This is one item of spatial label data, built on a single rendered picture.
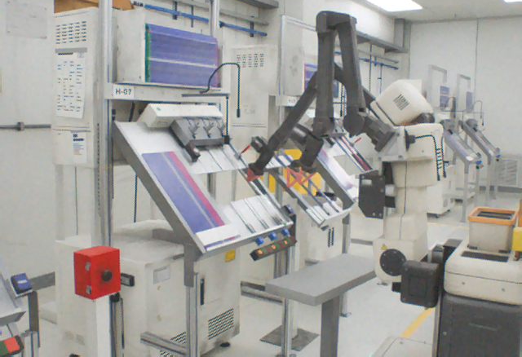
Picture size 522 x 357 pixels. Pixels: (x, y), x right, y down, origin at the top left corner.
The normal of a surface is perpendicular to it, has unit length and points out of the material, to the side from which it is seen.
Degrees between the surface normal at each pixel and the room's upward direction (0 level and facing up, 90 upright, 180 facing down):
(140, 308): 90
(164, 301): 90
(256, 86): 90
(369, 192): 90
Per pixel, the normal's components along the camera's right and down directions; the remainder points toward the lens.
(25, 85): 0.83, 0.07
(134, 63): -0.55, 0.07
